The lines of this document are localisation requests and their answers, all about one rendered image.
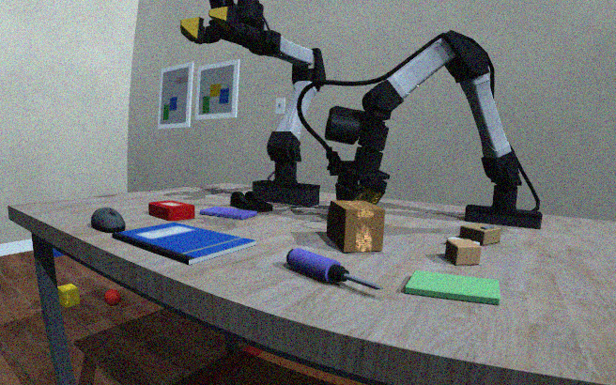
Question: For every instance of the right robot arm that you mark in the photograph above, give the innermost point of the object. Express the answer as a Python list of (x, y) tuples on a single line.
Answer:
[(282, 145)]

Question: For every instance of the blue notebook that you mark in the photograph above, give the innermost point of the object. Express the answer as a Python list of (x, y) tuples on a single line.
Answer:
[(183, 243)]

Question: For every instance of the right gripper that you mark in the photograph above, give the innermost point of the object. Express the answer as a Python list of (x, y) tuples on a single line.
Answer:
[(225, 24)]

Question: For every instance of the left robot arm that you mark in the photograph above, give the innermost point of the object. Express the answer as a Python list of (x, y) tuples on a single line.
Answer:
[(499, 161)]

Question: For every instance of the green flat rectangular block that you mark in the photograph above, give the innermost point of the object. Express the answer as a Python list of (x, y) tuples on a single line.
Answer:
[(453, 287)]

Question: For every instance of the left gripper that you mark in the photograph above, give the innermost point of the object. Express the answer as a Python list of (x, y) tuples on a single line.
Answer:
[(367, 165)]

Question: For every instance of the blue-handled screwdriver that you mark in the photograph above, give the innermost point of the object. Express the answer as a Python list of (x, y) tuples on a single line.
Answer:
[(323, 268)]

